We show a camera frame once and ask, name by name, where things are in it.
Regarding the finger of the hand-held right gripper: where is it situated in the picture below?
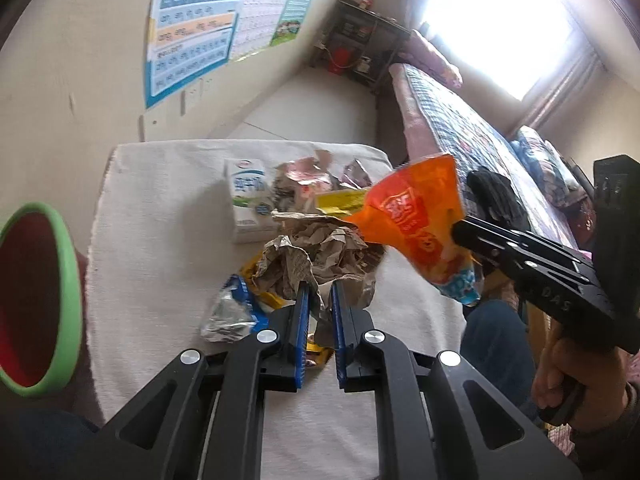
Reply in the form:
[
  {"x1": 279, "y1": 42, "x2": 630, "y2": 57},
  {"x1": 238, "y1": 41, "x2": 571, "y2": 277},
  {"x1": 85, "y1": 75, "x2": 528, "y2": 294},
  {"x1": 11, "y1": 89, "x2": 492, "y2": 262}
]
[{"x1": 451, "y1": 216, "x2": 601, "y2": 306}]

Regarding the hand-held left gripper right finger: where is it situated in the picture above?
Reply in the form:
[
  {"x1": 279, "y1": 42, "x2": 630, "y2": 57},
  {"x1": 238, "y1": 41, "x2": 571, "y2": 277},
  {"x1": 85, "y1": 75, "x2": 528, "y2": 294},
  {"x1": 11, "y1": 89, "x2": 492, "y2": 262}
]
[{"x1": 330, "y1": 281, "x2": 583, "y2": 480}]

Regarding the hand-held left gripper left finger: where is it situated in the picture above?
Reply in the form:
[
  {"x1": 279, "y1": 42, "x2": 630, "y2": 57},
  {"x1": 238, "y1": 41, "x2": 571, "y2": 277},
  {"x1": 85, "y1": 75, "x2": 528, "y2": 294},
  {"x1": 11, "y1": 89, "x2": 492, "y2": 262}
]
[{"x1": 50, "y1": 281, "x2": 326, "y2": 480}]

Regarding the brown paper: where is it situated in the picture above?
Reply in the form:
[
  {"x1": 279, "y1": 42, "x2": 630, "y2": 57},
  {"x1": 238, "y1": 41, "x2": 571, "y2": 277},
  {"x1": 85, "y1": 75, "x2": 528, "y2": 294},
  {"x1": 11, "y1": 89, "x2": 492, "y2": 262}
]
[{"x1": 252, "y1": 211, "x2": 386, "y2": 311}]

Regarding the pink strawberry carton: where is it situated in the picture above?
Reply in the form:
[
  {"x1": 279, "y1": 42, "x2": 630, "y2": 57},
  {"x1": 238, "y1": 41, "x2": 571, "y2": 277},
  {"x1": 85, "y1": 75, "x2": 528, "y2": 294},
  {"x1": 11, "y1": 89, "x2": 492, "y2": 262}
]
[{"x1": 272, "y1": 150, "x2": 337, "y2": 211}]

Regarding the red bin with green rim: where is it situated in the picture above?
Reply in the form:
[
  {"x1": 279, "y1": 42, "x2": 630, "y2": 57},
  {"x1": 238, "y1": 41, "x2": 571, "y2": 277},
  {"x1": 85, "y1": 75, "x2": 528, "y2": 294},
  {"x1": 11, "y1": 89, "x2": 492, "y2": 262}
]
[{"x1": 0, "y1": 202, "x2": 83, "y2": 398}]

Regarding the person's right forearm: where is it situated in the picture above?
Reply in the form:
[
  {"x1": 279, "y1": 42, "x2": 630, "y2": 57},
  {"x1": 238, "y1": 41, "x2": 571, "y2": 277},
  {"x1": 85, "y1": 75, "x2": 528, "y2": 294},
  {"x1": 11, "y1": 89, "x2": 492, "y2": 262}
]
[{"x1": 570, "y1": 382, "x2": 640, "y2": 468}]

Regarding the person's right hand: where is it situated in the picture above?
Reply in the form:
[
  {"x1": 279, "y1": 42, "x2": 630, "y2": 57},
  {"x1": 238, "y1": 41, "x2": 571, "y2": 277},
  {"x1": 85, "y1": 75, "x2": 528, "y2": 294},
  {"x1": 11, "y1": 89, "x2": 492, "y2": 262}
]
[{"x1": 531, "y1": 332, "x2": 640, "y2": 435}]

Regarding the yellow orange snack packet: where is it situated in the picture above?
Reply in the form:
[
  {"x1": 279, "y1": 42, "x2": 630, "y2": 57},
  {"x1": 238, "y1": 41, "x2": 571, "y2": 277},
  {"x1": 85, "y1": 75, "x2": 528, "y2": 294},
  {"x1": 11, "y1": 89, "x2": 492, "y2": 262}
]
[{"x1": 239, "y1": 255, "x2": 336, "y2": 368}]

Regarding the black cloth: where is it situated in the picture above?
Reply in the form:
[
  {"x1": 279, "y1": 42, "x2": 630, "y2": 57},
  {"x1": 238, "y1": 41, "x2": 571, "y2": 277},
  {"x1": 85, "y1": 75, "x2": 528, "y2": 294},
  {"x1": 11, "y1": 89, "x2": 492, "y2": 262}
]
[{"x1": 466, "y1": 169, "x2": 531, "y2": 233}]

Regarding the blue and silver wrapper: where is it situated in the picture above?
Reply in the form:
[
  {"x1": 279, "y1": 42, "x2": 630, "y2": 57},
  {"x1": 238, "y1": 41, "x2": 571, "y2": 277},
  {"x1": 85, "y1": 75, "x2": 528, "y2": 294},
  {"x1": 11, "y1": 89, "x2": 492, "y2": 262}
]
[{"x1": 200, "y1": 274, "x2": 271, "y2": 343}]

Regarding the patterned pillow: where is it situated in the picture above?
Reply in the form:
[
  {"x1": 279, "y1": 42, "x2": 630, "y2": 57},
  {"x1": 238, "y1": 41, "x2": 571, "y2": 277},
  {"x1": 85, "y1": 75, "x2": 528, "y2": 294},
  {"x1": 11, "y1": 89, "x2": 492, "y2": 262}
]
[{"x1": 515, "y1": 125, "x2": 585, "y2": 206}]

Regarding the person's right leg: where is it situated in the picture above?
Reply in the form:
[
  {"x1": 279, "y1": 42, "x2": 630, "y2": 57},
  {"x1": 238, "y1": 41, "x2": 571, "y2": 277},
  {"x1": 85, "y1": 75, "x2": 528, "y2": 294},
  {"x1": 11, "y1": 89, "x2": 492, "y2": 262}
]
[{"x1": 459, "y1": 300, "x2": 537, "y2": 408}]

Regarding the person's leg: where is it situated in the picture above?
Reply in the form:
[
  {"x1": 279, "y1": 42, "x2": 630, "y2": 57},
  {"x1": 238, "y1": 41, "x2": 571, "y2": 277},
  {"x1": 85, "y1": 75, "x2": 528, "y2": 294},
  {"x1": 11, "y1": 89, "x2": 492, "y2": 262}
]
[
  {"x1": 0, "y1": 407, "x2": 101, "y2": 480},
  {"x1": 459, "y1": 300, "x2": 537, "y2": 408}
]

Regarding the yellow wrapper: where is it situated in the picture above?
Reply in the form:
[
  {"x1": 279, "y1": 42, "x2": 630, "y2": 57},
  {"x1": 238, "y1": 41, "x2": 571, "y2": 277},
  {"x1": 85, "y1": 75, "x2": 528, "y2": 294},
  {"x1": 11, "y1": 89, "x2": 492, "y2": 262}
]
[{"x1": 315, "y1": 187, "x2": 373, "y2": 216}]

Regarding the blue patterned quilt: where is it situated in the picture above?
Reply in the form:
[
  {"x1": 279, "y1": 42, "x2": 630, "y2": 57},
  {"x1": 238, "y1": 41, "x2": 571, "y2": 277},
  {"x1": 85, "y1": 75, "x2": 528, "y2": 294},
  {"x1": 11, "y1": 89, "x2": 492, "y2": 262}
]
[{"x1": 402, "y1": 62, "x2": 581, "y2": 251}]

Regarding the white milk carton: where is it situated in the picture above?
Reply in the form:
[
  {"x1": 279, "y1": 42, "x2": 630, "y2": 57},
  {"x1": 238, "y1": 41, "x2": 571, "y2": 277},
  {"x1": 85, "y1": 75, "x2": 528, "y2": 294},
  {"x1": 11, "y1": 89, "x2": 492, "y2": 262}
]
[{"x1": 223, "y1": 157, "x2": 278, "y2": 244}]

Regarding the purple curtain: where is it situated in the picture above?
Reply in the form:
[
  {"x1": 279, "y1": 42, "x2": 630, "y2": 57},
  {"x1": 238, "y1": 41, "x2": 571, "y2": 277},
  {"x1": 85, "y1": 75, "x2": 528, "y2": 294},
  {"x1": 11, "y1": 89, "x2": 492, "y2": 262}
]
[{"x1": 517, "y1": 47, "x2": 617, "y2": 137}]

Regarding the pink blanket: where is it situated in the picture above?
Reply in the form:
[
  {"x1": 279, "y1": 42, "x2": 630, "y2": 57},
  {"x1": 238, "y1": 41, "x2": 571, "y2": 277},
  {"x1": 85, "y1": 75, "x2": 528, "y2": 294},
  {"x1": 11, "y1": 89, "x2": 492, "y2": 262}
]
[{"x1": 389, "y1": 62, "x2": 426, "y2": 167}]

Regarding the crumpled silver wrapper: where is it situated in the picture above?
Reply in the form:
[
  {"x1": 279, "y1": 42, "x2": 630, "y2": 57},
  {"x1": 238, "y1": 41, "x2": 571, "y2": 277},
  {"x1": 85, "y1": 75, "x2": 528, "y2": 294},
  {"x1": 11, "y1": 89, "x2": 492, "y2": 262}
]
[{"x1": 339, "y1": 158, "x2": 374, "y2": 191}]

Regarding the white towel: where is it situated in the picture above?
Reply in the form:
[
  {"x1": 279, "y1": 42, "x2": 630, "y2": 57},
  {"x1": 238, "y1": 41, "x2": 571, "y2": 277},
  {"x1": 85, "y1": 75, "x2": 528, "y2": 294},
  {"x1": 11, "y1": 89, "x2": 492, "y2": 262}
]
[{"x1": 85, "y1": 139, "x2": 471, "y2": 480}]

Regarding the rolled pink bedding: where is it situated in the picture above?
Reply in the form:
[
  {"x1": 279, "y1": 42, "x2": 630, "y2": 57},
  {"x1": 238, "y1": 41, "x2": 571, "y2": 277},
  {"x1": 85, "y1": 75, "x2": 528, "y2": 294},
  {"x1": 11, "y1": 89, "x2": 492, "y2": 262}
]
[{"x1": 407, "y1": 30, "x2": 464, "y2": 87}]

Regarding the bright window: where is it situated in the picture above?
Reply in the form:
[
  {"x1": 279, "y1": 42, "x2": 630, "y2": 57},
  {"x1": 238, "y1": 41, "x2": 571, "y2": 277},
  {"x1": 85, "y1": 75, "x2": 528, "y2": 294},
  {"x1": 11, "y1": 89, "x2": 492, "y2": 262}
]
[{"x1": 422, "y1": 0, "x2": 586, "y2": 102}]

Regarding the red bucket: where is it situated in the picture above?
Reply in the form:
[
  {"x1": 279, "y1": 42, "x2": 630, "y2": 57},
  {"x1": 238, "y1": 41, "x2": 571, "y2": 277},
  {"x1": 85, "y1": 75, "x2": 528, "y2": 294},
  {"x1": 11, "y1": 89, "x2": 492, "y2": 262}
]
[{"x1": 327, "y1": 47, "x2": 354, "y2": 75}]

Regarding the dark metal shelf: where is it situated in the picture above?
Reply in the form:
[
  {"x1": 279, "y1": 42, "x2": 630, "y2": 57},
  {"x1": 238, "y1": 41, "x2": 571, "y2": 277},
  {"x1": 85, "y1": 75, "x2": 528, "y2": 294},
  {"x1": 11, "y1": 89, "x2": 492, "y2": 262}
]
[{"x1": 310, "y1": 0, "x2": 413, "y2": 93}]

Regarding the person's left leg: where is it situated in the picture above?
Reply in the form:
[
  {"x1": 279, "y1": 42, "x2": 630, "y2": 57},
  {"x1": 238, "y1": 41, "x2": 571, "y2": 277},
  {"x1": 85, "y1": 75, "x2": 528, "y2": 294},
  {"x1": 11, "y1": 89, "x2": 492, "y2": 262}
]
[{"x1": 0, "y1": 407, "x2": 101, "y2": 480}]

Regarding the green bordered wall poster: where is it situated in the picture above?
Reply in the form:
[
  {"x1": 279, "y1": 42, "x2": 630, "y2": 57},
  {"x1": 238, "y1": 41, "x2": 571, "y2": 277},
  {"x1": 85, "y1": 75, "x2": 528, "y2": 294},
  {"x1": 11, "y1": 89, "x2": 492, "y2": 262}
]
[{"x1": 270, "y1": 0, "x2": 331, "y2": 48}]

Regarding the blue pinyin wall poster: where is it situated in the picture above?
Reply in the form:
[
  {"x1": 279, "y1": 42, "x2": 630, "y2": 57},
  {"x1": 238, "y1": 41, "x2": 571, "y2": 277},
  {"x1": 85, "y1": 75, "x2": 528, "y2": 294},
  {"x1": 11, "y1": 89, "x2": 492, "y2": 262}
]
[{"x1": 145, "y1": 0, "x2": 251, "y2": 110}]

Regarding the white chart wall poster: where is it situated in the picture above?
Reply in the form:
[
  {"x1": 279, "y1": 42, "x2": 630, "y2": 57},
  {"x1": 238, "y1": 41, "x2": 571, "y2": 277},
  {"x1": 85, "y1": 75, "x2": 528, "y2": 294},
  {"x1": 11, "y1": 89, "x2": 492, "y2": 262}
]
[{"x1": 230, "y1": 0, "x2": 308, "y2": 61}]

